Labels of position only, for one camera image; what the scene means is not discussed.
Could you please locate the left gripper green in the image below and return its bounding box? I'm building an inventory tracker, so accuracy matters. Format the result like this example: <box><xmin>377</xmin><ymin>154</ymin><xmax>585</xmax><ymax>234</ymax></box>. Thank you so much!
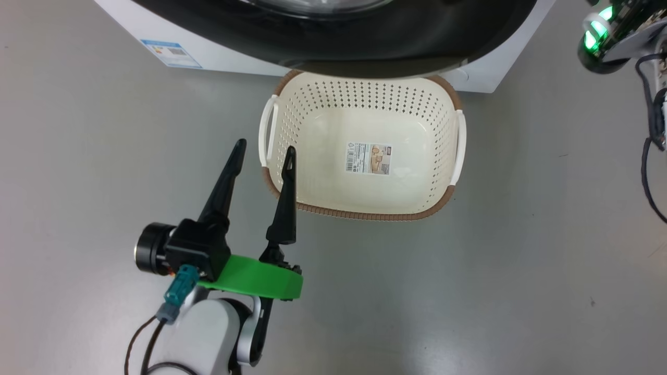
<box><xmin>197</xmin><ymin>139</ymin><xmax>304</xmax><ymax>301</ymax></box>

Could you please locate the black glass washing machine door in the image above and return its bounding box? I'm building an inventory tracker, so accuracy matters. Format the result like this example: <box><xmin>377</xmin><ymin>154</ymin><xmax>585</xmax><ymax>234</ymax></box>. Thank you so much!
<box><xmin>130</xmin><ymin>0</ymin><xmax>537</xmax><ymax>79</ymax></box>

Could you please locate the cream perforated laundry basket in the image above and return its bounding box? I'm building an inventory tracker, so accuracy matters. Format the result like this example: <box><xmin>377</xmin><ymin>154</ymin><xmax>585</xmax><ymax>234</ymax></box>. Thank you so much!
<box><xmin>258</xmin><ymin>69</ymin><xmax>467</xmax><ymax>221</ymax></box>

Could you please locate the basket product label sticker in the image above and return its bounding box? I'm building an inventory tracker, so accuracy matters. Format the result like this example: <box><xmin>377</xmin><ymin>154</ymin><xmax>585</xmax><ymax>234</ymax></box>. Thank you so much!
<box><xmin>344</xmin><ymin>142</ymin><xmax>392</xmax><ymax>175</ymax></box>

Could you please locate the white washing machine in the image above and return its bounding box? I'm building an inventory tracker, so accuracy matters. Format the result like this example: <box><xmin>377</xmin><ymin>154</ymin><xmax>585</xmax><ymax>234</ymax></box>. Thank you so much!
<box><xmin>94</xmin><ymin>0</ymin><xmax>557</xmax><ymax>93</ymax></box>

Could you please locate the blue energy label sticker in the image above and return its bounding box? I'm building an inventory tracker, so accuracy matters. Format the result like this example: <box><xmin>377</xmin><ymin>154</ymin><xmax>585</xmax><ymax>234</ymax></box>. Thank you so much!
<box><xmin>141</xmin><ymin>40</ymin><xmax>203</xmax><ymax>69</ymax></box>

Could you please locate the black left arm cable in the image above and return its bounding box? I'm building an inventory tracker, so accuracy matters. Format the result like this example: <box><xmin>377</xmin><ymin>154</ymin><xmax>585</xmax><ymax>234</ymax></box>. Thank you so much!
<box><xmin>124</xmin><ymin>265</ymin><xmax>200</xmax><ymax>375</ymax></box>

